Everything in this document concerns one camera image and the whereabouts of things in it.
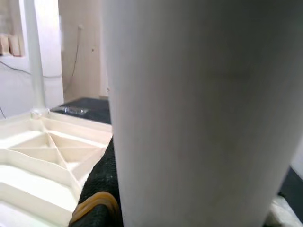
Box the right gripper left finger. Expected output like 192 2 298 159
68 136 123 227

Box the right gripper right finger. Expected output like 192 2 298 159
262 192 300 227

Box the white plastic table leg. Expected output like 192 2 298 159
101 0 303 227
23 0 47 115

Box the white plastic children table top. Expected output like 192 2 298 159
0 108 114 227

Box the yellow rubber band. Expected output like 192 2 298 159
71 191 119 223

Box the black table cloth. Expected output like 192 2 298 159
49 96 303 213

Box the thin grey wall cable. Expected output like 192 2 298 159
63 23 84 96

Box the black wall cable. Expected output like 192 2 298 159
0 59 62 79

